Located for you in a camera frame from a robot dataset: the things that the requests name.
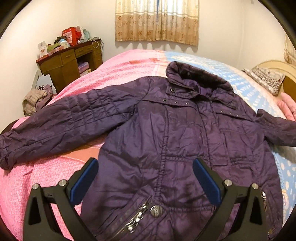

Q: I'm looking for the purple quilted jacket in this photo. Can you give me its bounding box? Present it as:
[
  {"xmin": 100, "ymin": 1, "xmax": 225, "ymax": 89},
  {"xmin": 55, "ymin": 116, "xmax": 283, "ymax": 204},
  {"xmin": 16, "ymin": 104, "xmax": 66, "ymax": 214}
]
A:
[{"xmin": 0, "ymin": 61, "xmax": 296, "ymax": 241}]

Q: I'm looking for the pile of beige purple clothes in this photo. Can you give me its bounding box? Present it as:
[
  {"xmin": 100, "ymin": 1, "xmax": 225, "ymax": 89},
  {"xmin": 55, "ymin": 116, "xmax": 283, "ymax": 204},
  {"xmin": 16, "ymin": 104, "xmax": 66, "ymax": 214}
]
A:
[{"xmin": 22, "ymin": 84, "xmax": 53, "ymax": 116}]

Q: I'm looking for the pink and blue bedspread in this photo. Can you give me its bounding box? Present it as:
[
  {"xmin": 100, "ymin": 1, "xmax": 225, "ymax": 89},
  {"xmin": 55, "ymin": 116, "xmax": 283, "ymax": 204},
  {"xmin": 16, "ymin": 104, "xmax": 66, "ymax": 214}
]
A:
[{"xmin": 0, "ymin": 49, "xmax": 296, "ymax": 241}]

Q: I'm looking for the folded pink blanket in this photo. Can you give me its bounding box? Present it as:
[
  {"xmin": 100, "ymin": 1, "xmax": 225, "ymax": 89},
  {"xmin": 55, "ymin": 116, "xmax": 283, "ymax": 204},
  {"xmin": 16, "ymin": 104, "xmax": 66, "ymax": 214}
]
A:
[{"xmin": 277, "ymin": 92, "xmax": 296, "ymax": 121}]

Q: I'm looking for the cream wooden headboard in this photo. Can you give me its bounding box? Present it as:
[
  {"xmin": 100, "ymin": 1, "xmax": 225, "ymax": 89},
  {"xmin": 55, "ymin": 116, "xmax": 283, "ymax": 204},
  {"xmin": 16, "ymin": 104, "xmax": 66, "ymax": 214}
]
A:
[{"xmin": 254, "ymin": 60, "xmax": 295, "ymax": 101}]

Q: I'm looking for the patterned pillow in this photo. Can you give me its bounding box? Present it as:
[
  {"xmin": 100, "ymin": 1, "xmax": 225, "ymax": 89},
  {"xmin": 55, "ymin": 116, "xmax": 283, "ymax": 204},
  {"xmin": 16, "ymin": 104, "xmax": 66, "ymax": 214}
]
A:
[{"xmin": 242, "ymin": 67, "xmax": 286, "ymax": 96}]

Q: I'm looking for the brown wooden desk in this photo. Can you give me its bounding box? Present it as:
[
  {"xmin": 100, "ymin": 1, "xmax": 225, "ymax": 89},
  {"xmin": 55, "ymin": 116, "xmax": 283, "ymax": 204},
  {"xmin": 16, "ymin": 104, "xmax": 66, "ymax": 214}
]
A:
[{"xmin": 36, "ymin": 39, "xmax": 103, "ymax": 93}]

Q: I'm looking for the beige side window curtain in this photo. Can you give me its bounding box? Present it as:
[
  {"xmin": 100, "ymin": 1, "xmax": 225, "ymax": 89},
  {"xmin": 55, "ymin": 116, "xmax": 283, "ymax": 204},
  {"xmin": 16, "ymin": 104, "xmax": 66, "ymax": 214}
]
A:
[{"xmin": 283, "ymin": 34, "xmax": 296, "ymax": 66}]

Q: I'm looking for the white card box on desk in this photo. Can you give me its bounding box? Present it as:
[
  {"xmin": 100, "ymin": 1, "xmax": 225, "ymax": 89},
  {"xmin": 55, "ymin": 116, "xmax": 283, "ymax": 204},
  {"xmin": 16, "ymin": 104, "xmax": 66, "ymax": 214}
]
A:
[{"xmin": 38, "ymin": 41, "xmax": 48, "ymax": 58}]

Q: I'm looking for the red gift box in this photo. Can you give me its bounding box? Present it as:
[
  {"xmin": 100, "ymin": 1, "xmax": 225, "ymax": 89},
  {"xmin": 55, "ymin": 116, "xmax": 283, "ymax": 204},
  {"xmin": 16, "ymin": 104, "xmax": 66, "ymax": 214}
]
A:
[{"xmin": 62, "ymin": 27, "xmax": 81, "ymax": 46}]

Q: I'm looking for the beige patterned window curtain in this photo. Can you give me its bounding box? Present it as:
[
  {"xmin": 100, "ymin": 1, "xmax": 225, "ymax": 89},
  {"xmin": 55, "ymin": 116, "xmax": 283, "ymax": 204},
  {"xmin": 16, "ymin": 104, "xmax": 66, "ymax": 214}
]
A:
[{"xmin": 115, "ymin": 0, "xmax": 199, "ymax": 46}]

